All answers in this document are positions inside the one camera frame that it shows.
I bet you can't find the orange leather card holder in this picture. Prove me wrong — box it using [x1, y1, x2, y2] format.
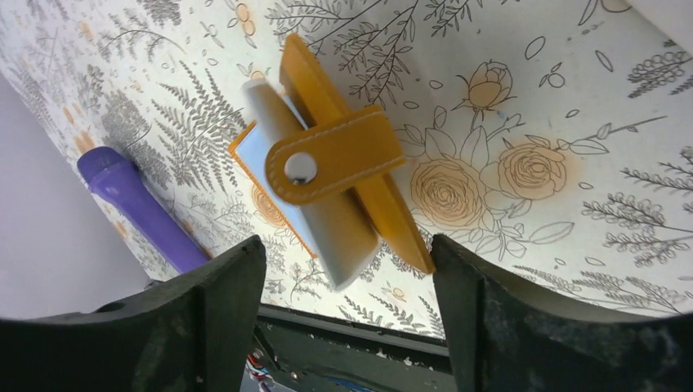
[228, 33, 435, 289]

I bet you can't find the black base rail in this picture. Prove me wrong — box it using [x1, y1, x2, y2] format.
[247, 305, 457, 391]

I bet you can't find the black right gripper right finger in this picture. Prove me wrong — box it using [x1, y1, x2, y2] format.
[431, 234, 692, 391]

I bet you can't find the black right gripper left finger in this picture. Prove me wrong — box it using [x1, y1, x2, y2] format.
[1, 235, 266, 391]

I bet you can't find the purple marker pen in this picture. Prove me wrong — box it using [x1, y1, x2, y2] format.
[77, 146, 208, 274]

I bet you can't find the floral patterned table mat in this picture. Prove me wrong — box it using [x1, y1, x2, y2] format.
[1, 1, 692, 337]

